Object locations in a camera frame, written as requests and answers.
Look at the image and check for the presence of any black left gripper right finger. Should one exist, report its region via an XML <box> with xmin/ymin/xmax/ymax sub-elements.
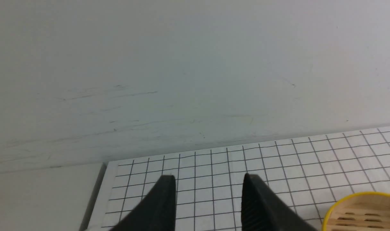
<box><xmin>241</xmin><ymin>173</ymin><xmax>316</xmax><ymax>231</ymax></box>

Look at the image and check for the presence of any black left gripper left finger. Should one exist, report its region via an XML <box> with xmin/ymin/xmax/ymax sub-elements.
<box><xmin>111</xmin><ymin>175</ymin><xmax>176</xmax><ymax>231</ymax></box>

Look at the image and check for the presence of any white black-grid tablecloth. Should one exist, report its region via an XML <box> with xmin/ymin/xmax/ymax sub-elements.
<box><xmin>87</xmin><ymin>127</ymin><xmax>390</xmax><ymax>231</ymax></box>

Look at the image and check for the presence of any yellow-rimmed bamboo steamer basket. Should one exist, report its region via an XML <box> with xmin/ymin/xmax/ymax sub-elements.
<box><xmin>322</xmin><ymin>192</ymin><xmax>390</xmax><ymax>231</ymax></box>

